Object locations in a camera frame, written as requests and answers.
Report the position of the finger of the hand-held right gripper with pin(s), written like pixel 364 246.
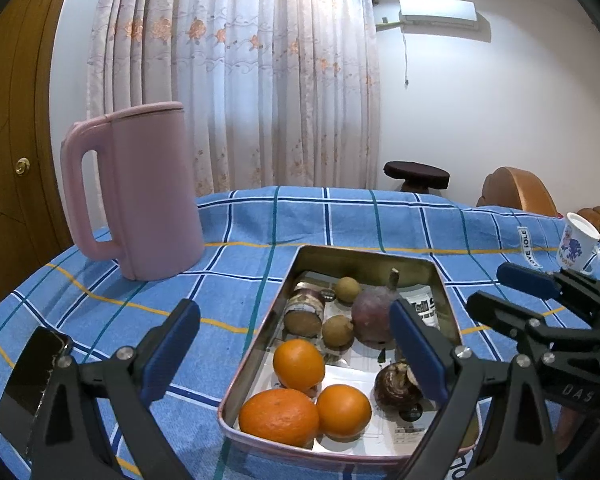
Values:
pixel 525 277
pixel 500 310

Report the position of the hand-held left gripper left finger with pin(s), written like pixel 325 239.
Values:
pixel 165 355

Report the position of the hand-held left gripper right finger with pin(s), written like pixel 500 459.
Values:
pixel 420 355

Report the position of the dark brown mangosteen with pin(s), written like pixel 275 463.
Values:
pixel 395 385

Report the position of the purple passion fruit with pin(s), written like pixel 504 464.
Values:
pixel 372 317

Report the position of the brown longan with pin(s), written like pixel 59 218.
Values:
pixel 337 332
pixel 347 290

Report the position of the rectangular metal tin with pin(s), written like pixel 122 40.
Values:
pixel 260 355

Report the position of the small orange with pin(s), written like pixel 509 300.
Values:
pixel 343 411

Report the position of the medium orange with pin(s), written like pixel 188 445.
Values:
pixel 298 364

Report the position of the brown pastry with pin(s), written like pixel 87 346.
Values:
pixel 305 312

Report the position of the large orange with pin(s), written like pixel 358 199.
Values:
pixel 278 417

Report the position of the white printed mug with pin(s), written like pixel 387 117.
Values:
pixel 577 247

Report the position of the printed paper sheet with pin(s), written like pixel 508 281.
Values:
pixel 345 372

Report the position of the brown leather armchair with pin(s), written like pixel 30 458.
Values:
pixel 517 192

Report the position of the black smartphone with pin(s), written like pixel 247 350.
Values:
pixel 30 380

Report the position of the blue checked tablecloth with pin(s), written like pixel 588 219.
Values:
pixel 230 220

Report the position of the dark round stool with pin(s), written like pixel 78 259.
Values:
pixel 415 175

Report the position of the pink electric kettle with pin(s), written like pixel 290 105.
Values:
pixel 140 185

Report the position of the brass door knob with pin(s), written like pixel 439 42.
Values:
pixel 22 166

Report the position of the white air conditioner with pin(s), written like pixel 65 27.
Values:
pixel 437 12

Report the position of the floral sheer curtain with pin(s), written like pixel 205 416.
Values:
pixel 240 85

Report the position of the wooden door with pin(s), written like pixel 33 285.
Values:
pixel 15 110

